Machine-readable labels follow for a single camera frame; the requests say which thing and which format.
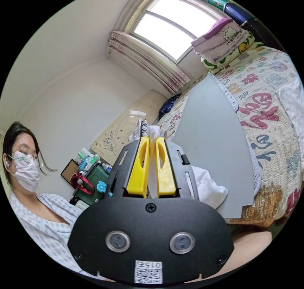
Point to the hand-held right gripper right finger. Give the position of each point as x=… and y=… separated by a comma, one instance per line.
x=166, y=175

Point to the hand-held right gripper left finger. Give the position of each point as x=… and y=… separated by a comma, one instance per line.
x=137, y=172

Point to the white short sleeve shirt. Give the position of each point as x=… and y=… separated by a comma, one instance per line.
x=209, y=189

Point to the pile of clothes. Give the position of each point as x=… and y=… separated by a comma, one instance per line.
x=139, y=131

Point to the green cupboard with bottles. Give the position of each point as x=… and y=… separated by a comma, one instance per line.
x=92, y=177

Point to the grey flat board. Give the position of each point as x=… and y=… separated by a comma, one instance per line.
x=209, y=132

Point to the black framed board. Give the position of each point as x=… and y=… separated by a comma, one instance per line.
x=69, y=172

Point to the dark blue checked pillow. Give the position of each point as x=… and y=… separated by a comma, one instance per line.
x=169, y=104

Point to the bed with printed quilt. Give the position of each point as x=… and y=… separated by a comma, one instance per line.
x=266, y=132

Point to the person's body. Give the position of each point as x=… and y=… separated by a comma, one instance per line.
x=35, y=213

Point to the pale flowered curtain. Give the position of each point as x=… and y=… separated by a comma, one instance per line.
x=147, y=59

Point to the green and yellow printed cushion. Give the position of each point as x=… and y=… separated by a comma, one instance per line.
x=240, y=53

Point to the folded purple and white blanket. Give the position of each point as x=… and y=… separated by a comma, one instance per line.
x=218, y=38

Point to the white crinkled cloth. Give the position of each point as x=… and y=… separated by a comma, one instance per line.
x=292, y=101

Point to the window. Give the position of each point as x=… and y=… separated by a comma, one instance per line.
x=171, y=25

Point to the row of coloured boxes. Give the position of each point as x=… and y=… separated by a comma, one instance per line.
x=225, y=3

